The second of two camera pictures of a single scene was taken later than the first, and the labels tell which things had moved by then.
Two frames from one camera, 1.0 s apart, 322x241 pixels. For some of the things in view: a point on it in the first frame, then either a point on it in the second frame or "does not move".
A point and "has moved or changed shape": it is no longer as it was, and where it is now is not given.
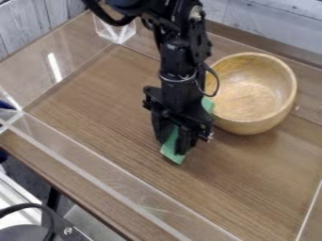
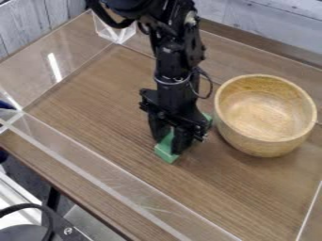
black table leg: x=54 y=199 does not move
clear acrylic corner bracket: x=117 y=33 does not move
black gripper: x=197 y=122 does not move
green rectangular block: x=169 y=147 has moved or changed shape
